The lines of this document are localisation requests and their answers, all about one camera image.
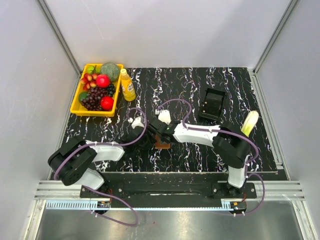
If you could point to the black grape bunch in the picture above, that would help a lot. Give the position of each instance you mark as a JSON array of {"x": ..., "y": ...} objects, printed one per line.
[{"x": 110, "y": 90}]

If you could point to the yellow plastic fruit tray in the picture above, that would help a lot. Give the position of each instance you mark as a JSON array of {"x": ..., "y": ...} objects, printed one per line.
[{"x": 77, "y": 109}]

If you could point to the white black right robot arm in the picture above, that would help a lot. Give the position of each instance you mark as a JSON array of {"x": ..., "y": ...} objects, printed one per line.
[{"x": 229, "y": 143}]

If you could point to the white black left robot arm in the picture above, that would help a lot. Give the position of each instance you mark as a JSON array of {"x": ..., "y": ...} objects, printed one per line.
[{"x": 73, "y": 159}]

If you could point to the yellow juice bottle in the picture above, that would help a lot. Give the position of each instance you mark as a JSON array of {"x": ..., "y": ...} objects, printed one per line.
[{"x": 127, "y": 86}]

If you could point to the red pomegranate lower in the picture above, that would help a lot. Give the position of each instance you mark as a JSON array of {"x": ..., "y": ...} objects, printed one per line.
[{"x": 107, "y": 103}]

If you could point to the red pomegranate upper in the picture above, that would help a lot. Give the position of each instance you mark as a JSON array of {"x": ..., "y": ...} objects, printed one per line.
[{"x": 103, "y": 81}]

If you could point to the black plastic card box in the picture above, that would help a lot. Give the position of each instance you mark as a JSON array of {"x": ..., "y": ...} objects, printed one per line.
[{"x": 212, "y": 105}]

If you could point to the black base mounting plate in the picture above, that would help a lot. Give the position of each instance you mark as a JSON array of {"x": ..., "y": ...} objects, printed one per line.
[{"x": 146, "y": 190}]

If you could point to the green melon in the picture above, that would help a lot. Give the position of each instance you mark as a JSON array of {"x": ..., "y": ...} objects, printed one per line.
[{"x": 112, "y": 70}]

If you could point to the green lime fruit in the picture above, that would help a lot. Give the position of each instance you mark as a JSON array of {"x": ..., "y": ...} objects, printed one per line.
[{"x": 82, "y": 96}]

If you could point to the brown leather card holder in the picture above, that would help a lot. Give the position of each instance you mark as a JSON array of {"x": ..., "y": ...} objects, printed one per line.
[{"x": 161, "y": 145}]

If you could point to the red pomegranate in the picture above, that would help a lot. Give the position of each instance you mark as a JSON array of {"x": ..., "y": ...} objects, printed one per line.
[
  {"x": 103, "y": 81},
  {"x": 107, "y": 103}
]

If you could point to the dark purple grape bunch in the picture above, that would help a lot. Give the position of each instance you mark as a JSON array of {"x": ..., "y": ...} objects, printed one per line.
[{"x": 92, "y": 102}]

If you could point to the small red fruit cluster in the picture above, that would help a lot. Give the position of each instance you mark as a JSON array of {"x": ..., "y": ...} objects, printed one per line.
[{"x": 88, "y": 81}]

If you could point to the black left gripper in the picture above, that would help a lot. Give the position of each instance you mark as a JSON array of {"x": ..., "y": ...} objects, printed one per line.
[{"x": 150, "y": 142}]

